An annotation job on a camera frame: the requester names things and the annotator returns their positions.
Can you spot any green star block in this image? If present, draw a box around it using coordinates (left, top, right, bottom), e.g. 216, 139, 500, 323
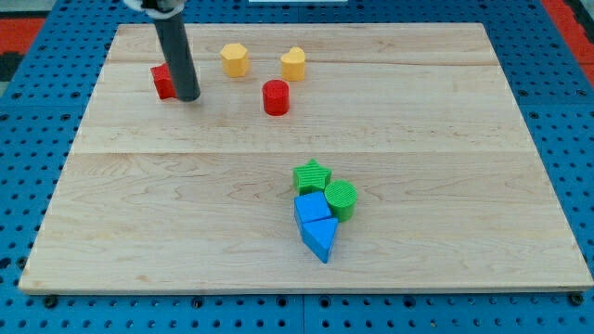
293, 159, 332, 195

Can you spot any yellow hexagon block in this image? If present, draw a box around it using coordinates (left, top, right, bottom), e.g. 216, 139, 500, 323
220, 43, 250, 78

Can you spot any red star block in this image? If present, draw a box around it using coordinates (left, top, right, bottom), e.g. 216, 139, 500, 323
150, 63, 177, 99

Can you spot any light wooden board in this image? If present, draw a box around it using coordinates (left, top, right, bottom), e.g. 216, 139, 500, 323
19, 23, 593, 295

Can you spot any blue cube block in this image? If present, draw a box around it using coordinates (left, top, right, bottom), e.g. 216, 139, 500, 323
293, 191, 331, 232

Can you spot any green cylinder block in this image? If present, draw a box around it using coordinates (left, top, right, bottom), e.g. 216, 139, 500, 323
324, 180, 357, 223

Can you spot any blue triangle block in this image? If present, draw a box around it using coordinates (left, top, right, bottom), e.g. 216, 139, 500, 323
302, 217, 339, 263

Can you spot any red cylinder block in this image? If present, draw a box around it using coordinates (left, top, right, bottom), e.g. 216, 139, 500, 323
262, 79, 290, 116

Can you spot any yellow heart block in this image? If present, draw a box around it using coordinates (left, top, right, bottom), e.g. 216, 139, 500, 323
280, 46, 306, 82

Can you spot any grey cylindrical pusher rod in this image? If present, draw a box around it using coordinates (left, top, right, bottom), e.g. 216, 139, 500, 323
154, 11, 200, 102

